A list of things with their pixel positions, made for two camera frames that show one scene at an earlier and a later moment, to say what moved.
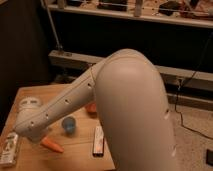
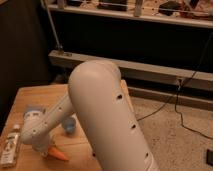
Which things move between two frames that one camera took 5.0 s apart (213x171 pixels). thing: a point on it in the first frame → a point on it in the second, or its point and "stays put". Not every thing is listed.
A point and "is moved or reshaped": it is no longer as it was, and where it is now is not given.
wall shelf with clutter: [195, 13] stays put
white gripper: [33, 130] → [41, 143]
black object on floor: [209, 157] stays put
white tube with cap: [9, 151] stays put
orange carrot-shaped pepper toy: [46, 142] is moved or reshaped
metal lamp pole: [59, 46] stays put
